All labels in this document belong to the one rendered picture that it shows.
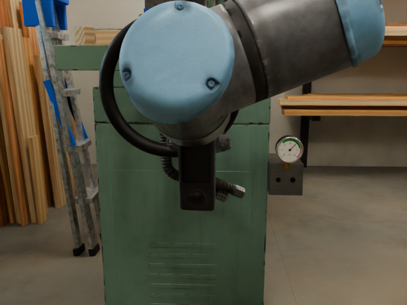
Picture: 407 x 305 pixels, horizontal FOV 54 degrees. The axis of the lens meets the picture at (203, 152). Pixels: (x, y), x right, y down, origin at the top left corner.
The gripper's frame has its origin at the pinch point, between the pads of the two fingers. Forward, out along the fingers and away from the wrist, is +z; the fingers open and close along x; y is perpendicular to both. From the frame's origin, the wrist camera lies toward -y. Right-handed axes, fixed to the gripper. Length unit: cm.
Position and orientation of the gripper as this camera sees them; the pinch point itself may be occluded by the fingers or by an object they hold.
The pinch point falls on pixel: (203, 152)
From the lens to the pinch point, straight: 65.6
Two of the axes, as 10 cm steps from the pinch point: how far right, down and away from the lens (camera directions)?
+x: -10.0, 0.0, 0.7
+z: 0.7, 1.4, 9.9
